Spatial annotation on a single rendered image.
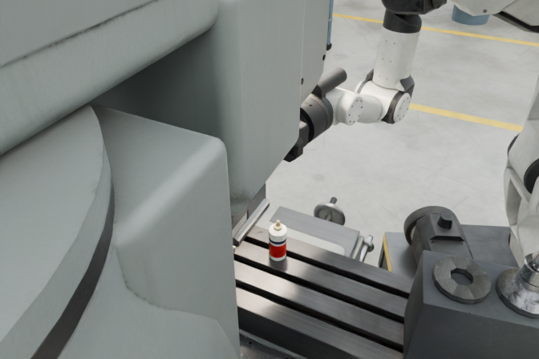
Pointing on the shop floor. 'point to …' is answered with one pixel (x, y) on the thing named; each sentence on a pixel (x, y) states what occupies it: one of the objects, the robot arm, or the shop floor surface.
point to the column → (116, 242)
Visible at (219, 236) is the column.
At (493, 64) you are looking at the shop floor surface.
